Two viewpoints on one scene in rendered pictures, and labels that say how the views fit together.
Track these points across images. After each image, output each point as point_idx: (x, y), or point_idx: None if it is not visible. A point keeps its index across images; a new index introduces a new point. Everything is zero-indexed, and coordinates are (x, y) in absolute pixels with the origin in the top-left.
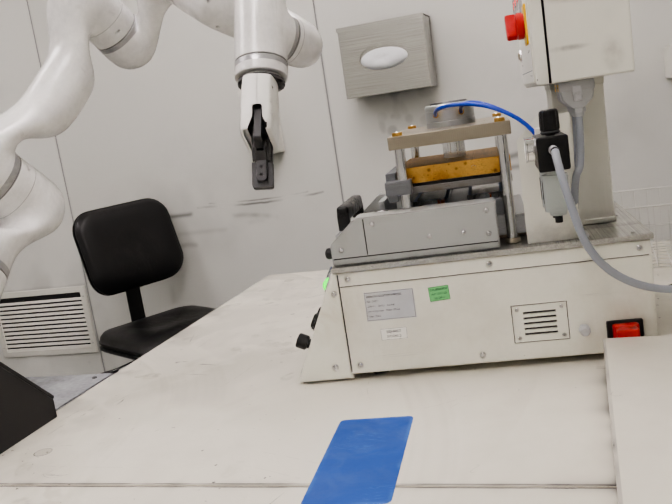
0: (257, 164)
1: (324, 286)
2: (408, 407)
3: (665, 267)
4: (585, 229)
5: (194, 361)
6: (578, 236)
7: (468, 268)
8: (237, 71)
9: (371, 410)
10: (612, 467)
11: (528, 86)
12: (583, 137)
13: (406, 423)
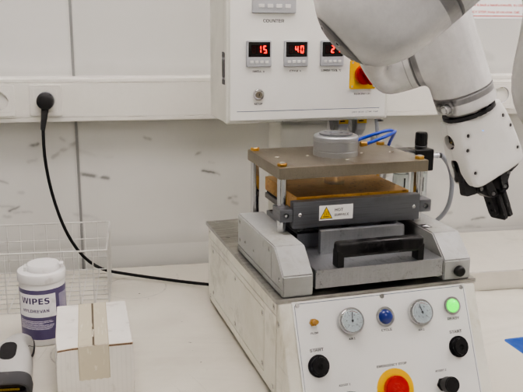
0: (506, 191)
1: (458, 306)
2: (491, 344)
3: (112, 292)
4: None
5: None
6: (451, 200)
7: None
8: (496, 95)
9: (509, 355)
10: (509, 289)
11: (282, 121)
12: None
13: (516, 339)
